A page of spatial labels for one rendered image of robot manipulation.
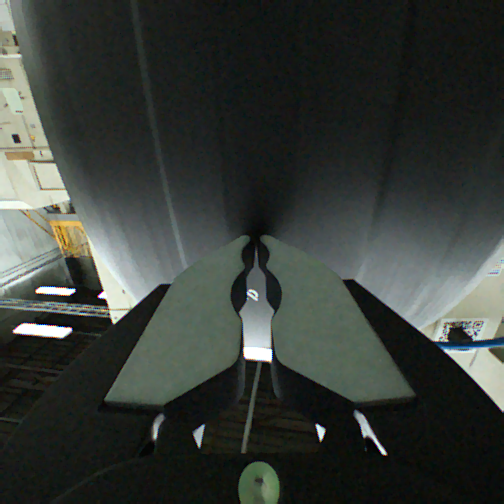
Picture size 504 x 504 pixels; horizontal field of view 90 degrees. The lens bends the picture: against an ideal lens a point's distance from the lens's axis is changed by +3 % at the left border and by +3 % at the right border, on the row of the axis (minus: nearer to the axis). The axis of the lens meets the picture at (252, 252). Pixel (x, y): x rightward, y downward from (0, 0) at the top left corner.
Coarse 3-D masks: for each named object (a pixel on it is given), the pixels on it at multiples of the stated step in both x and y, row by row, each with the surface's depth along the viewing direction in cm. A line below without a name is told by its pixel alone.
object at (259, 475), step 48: (192, 432) 5; (336, 432) 4; (96, 480) 4; (144, 480) 4; (192, 480) 4; (240, 480) 4; (288, 480) 4; (336, 480) 4; (384, 480) 4; (432, 480) 4
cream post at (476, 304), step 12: (492, 276) 38; (480, 288) 39; (492, 288) 39; (468, 300) 39; (480, 300) 39; (492, 300) 39; (456, 312) 40; (468, 312) 40; (480, 312) 40; (492, 312) 40; (432, 324) 41; (492, 324) 41; (432, 336) 42; (492, 336) 42; (480, 348) 43; (456, 360) 45; (468, 360) 45; (480, 360) 44; (468, 372) 46
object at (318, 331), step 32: (288, 256) 10; (288, 288) 8; (320, 288) 8; (288, 320) 7; (320, 320) 7; (352, 320) 7; (288, 352) 6; (320, 352) 6; (352, 352) 6; (384, 352) 6; (288, 384) 6; (320, 384) 5; (352, 384) 5; (384, 384) 5; (320, 416) 6
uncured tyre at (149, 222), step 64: (64, 0) 10; (128, 0) 9; (192, 0) 9; (256, 0) 9; (320, 0) 9; (384, 0) 9; (448, 0) 9; (64, 64) 10; (128, 64) 10; (192, 64) 10; (256, 64) 10; (320, 64) 10; (384, 64) 10; (448, 64) 10; (64, 128) 12; (128, 128) 11; (192, 128) 11; (256, 128) 11; (320, 128) 11; (384, 128) 11; (448, 128) 11; (128, 192) 12; (192, 192) 12; (256, 192) 12; (320, 192) 12; (384, 192) 12; (448, 192) 12; (128, 256) 15; (192, 256) 14; (256, 256) 14; (320, 256) 14; (384, 256) 14; (448, 256) 14; (256, 320) 18
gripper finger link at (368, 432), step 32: (352, 288) 8; (384, 320) 7; (416, 352) 6; (416, 384) 5; (448, 384) 5; (384, 416) 5; (416, 416) 5; (448, 416) 5; (480, 416) 5; (384, 448) 4; (416, 448) 4; (448, 448) 4; (480, 448) 4; (448, 480) 4; (480, 480) 4
